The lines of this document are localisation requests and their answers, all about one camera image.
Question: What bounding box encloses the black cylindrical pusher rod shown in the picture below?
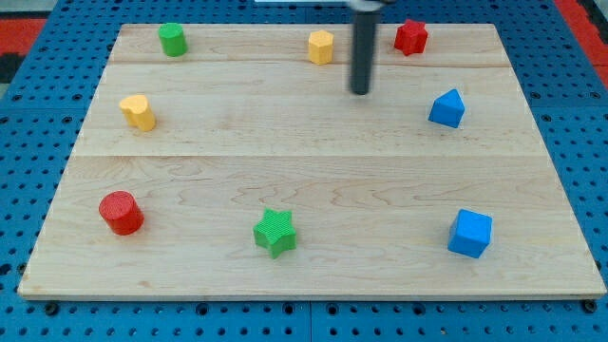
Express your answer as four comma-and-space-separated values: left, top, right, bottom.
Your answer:
350, 9, 380, 95

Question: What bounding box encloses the red star block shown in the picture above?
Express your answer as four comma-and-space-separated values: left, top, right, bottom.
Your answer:
393, 19, 428, 56

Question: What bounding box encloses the green star block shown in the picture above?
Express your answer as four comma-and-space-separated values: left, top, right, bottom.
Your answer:
253, 208, 297, 259

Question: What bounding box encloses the yellow hexagon block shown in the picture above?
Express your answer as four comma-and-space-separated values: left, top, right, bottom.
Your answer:
308, 30, 333, 65

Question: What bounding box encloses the blue pentagon block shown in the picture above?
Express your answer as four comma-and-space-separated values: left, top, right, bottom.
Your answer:
427, 88, 466, 128

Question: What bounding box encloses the green cylinder block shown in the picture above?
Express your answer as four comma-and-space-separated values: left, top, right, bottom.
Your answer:
158, 23, 188, 57

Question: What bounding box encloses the wooden board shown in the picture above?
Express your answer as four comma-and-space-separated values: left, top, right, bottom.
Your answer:
18, 24, 606, 301

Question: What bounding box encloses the blue cube block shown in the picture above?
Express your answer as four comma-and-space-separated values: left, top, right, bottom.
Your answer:
447, 209, 493, 258

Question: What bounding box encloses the yellow heart block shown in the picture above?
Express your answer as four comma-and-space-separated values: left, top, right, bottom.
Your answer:
119, 94, 156, 132

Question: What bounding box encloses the red cylinder block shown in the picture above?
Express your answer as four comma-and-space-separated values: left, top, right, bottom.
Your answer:
99, 191, 144, 236

